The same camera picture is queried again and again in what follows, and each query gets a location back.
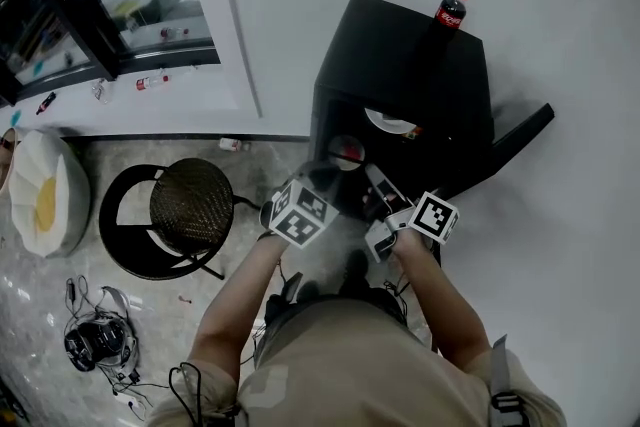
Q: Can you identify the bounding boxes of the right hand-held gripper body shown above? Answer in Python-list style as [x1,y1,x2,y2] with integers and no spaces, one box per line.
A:
[364,191,460,264]

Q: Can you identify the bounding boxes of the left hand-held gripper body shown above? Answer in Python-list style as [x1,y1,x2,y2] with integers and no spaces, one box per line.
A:
[258,178,340,250]

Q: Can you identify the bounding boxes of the large white plate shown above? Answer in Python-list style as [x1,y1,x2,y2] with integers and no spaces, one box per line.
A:
[364,106,419,135]

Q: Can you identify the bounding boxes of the black cabinet with glass door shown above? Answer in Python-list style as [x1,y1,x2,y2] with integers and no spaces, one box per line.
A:
[308,0,555,226]

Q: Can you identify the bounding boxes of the person's right forearm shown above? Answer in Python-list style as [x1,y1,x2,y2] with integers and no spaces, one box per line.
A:
[389,229,494,371]

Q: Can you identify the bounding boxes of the person's left forearm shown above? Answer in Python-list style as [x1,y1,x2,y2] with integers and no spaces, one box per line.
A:
[187,232,291,381]

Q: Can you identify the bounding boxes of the person's right hand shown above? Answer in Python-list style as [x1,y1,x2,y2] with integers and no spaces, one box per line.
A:
[362,189,389,222]

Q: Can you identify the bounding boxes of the red and white bowl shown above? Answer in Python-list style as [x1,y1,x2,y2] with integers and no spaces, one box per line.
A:
[327,133,369,171]

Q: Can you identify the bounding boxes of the person's right black shoe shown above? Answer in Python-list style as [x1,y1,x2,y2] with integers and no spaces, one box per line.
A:
[339,248,371,289]

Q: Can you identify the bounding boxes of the black waist pouch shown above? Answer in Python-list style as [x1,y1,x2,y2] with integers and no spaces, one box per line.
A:
[262,271,305,316]

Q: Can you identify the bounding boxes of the black round wicker chair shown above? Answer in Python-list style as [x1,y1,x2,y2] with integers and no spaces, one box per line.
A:
[98,158,261,281]

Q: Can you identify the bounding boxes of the person in white shirt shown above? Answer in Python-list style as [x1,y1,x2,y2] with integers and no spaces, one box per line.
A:
[144,297,569,427]

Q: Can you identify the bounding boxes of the cola bottle with red cap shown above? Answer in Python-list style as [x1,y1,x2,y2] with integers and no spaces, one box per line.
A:
[424,0,470,47]

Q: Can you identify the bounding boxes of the clear bottle with red label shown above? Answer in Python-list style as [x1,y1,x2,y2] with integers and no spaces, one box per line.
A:
[135,73,171,92]

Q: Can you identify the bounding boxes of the crumpled clear plastic bottle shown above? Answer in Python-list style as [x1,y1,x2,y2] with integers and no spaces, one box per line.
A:
[91,78,114,105]

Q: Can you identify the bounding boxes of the black headset device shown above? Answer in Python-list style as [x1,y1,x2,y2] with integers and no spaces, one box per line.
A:
[63,318,139,374]

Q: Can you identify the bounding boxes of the white power strip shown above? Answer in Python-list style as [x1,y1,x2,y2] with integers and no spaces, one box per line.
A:
[113,392,142,412]

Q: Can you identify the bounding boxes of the white bean bag yellow centre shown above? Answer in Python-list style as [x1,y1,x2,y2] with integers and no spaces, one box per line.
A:
[8,129,92,259]

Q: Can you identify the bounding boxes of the small dark soda bottle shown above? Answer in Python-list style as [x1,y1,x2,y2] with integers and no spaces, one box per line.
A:
[35,91,57,116]

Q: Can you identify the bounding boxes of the black-framed window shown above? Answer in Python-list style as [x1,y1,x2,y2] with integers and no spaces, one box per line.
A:
[0,0,221,109]

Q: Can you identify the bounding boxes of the round wooden side table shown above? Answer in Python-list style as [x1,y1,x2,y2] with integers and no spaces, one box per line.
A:
[0,127,21,194]

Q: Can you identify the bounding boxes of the grey shoulder strap black buckle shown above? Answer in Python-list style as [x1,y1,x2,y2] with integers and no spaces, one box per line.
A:
[489,334,531,427]

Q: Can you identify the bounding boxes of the black body cable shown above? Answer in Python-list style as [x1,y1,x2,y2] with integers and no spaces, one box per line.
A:
[168,362,204,427]

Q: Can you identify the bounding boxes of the tangle of black cables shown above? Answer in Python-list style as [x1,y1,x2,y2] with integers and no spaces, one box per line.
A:
[64,274,131,321]

